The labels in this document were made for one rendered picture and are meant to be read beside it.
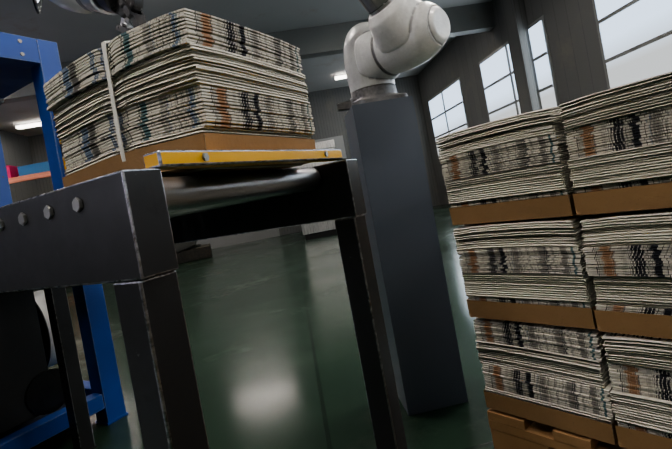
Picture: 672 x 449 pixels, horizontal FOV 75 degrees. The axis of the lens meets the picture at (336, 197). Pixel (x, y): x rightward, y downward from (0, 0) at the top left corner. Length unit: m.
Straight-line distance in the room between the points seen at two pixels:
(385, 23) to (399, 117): 0.29
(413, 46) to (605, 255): 0.74
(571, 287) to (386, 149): 0.68
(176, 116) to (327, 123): 10.21
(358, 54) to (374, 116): 0.21
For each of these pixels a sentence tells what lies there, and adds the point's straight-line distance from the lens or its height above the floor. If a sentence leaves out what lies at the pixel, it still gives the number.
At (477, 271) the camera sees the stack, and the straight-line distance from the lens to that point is 1.11.
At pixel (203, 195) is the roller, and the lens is 0.67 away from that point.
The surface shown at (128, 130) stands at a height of 0.89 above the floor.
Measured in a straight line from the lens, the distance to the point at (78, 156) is 0.90.
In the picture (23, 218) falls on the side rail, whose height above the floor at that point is 0.78.
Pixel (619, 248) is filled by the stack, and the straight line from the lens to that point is 0.97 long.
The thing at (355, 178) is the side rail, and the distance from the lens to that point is 0.92.
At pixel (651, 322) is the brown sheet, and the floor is 0.40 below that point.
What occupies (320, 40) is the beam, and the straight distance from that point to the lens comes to 7.09.
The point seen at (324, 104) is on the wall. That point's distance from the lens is 10.96.
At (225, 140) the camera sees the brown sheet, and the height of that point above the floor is 0.84.
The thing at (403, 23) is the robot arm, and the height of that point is 1.17.
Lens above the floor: 0.73
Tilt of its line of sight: level
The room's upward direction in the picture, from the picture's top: 10 degrees counter-clockwise
